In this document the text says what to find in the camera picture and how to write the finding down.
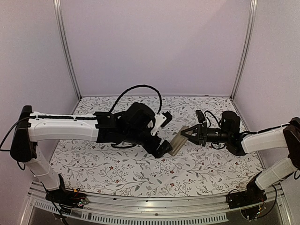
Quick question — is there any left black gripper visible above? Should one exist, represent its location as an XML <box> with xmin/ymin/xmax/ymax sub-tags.
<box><xmin>123</xmin><ymin>129</ymin><xmax>173</xmax><ymax>159</ymax></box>

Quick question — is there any beige remote control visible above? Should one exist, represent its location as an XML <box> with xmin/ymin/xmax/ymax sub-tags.
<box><xmin>168</xmin><ymin>126</ymin><xmax>188</xmax><ymax>156</ymax></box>

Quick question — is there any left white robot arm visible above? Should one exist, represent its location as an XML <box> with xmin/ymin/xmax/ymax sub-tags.
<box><xmin>1</xmin><ymin>102</ymin><xmax>172</xmax><ymax>203</ymax></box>

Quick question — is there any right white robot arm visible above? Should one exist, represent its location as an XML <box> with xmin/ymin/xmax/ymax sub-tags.
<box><xmin>181</xmin><ymin>110</ymin><xmax>300</xmax><ymax>204</ymax></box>

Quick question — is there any floral patterned table mat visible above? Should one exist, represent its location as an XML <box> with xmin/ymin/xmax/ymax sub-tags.
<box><xmin>50</xmin><ymin>96</ymin><xmax>262</xmax><ymax>197</ymax></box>

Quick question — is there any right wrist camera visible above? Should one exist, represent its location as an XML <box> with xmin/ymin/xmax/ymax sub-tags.
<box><xmin>195</xmin><ymin>110</ymin><xmax>211</xmax><ymax>127</ymax></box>

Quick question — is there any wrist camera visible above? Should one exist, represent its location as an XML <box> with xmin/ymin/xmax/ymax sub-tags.
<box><xmin>195</xmin><ymin>110</ymin><xmax>211</xmax><ymax>127</ymax></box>
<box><xmin>147</xmin><ymin>111</ymin><xmax>173</xmax><ymax>136</ymax></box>

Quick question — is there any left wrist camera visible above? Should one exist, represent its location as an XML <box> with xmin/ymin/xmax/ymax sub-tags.
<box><xmin>147</xmin><ymin>111</ymin><xmax>173</xmax><ymax>136</ymax></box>

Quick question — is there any front aluminium rail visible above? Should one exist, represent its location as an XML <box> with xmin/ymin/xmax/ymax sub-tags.
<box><xmin>20</xmin><ymin>182</ymin><xmax>293</xmax><ymax>225</ymax></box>

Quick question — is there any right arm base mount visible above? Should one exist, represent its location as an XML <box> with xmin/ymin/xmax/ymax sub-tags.
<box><xmin>226</xmin><ymin>177</ymin><xmax>267</xmax><ymax>209</ymax></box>

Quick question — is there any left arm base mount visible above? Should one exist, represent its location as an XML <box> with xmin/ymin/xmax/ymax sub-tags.
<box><xmin>45</xmin><ymin>174</ymin><xmax>89</xmax><ymax>208</ymax></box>

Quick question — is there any right aluminium frame post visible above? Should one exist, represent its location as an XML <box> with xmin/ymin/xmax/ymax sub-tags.
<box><xmin>230</xmin><ymin>0</ymin><xmax>258</xmax><ymax>100</ymax></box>

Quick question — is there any aluminium frame post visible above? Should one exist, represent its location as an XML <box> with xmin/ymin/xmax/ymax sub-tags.
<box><xmin>53</xmin><ymin>0</ymin><xmax>82</xmax><ymax>100</ymax></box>
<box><xmin>230</xmin><ymin>0</ymin><xmax>258</xmax><ymax>100</ymax></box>

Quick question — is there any left aluminium frame post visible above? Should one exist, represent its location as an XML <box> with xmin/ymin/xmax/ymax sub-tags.
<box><xmin>53</xmin><ymin>0</ymin><xmax>82</xmax><ymax>100</ymax></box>

